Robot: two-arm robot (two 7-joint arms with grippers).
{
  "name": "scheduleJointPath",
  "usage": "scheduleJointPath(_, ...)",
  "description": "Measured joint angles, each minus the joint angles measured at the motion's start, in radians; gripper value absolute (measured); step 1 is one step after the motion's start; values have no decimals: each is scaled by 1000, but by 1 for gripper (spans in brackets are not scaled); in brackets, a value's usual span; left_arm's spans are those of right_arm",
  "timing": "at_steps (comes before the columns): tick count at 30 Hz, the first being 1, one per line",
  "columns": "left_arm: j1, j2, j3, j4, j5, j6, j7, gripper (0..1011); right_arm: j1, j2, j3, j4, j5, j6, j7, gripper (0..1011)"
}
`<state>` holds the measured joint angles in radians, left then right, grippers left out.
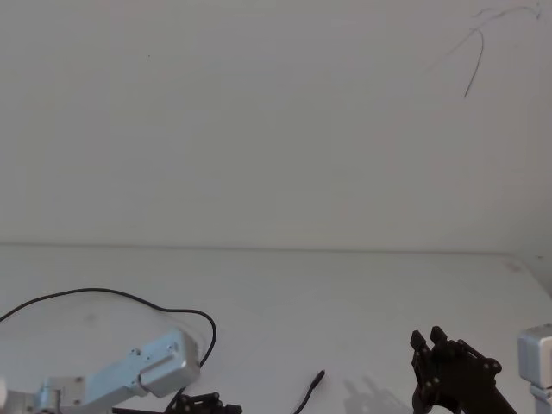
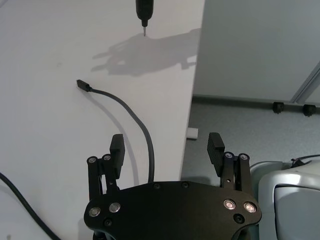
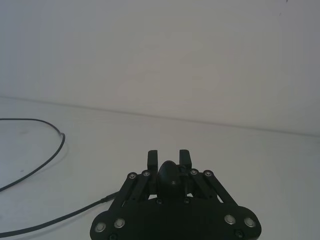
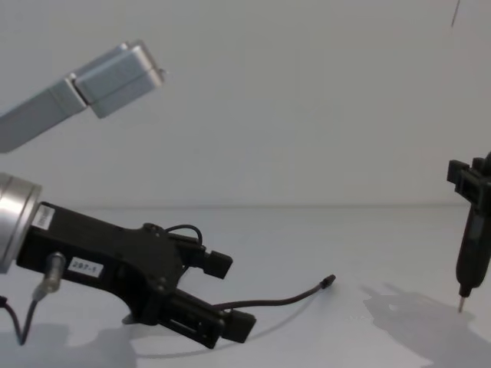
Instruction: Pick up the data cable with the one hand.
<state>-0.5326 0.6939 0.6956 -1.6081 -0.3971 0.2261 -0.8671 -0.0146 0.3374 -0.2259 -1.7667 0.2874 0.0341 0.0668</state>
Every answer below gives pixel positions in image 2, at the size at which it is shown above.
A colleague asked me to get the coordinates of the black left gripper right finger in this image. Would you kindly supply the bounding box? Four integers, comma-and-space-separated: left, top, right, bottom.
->
207, 132, 251, 194

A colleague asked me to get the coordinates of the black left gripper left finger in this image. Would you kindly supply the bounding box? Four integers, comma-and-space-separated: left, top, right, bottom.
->
86, 134, 126, 203

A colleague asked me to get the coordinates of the small white block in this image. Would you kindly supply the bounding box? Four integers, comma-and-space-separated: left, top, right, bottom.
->
186, 127, 199, 140

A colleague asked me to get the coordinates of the grey white robot body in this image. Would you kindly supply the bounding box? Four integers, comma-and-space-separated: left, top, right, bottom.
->
249, 155, 320, 240

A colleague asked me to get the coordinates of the black electric screwdriver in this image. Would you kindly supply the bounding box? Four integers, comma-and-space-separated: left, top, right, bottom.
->
135, 0, 156, 38

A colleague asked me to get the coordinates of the grey cable with black plug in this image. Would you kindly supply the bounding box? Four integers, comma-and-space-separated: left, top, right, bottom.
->
75, 79, 155, 185

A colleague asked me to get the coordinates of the black rail clamp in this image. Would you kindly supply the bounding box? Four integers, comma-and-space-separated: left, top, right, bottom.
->
272, 101, 285, 114
302, 103, 317, 117

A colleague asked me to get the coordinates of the thin dark robot cable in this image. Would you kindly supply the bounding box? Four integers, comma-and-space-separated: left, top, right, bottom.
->
290, 154, 320, 167

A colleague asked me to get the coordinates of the aluminium frame rail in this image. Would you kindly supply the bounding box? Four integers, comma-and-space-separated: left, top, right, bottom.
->
267, 59, 320, 109

